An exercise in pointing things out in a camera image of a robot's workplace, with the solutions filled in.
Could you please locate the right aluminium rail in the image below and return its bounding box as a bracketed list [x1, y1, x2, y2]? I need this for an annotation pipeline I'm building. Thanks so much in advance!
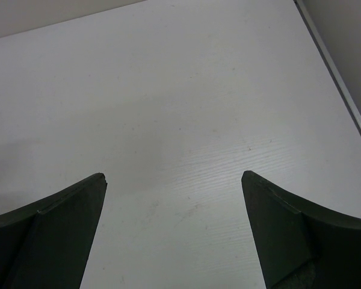
[294, 1, 361, 136]

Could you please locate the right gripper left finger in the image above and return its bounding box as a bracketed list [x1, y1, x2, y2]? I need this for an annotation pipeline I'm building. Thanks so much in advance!
[0, 173, 107, 288]

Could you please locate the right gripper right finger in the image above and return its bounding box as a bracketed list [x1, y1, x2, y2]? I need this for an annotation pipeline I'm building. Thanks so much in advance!
[241, 170, 361, 288]

